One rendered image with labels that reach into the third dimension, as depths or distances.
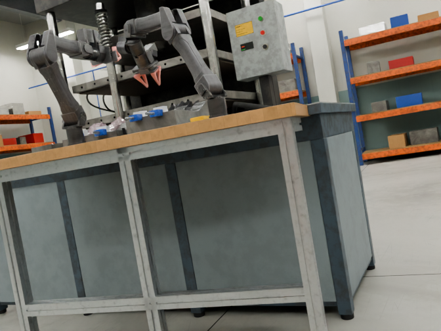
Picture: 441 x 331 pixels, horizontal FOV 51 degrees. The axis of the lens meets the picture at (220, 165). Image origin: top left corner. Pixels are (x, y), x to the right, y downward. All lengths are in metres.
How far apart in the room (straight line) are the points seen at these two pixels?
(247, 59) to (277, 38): 0.22
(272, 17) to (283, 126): 1.40
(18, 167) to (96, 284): 0.77
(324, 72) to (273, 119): 6.93
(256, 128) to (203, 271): 0.79
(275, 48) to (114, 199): 1.24
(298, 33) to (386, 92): 1.89
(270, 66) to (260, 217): 1.14
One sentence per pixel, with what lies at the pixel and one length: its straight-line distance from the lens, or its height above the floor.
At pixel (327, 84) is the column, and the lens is 8.30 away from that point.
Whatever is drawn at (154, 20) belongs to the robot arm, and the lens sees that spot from 1.85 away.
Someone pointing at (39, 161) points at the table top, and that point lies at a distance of 1.76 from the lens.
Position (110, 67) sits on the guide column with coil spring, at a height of 1.33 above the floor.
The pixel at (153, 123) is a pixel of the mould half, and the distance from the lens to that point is 2.01.
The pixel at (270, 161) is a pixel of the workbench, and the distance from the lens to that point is 1.76.
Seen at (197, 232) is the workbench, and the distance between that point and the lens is 1.95.
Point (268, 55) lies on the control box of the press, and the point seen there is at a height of 1.17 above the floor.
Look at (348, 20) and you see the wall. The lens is 8.67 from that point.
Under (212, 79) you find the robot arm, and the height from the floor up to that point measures 0.94.
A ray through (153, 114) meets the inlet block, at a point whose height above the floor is 0.88.
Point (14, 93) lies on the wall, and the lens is 11.46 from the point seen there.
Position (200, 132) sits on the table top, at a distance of 1.45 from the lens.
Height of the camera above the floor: 0.71
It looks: 2 degrees down
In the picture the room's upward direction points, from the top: 10 degrees counter-clockwise
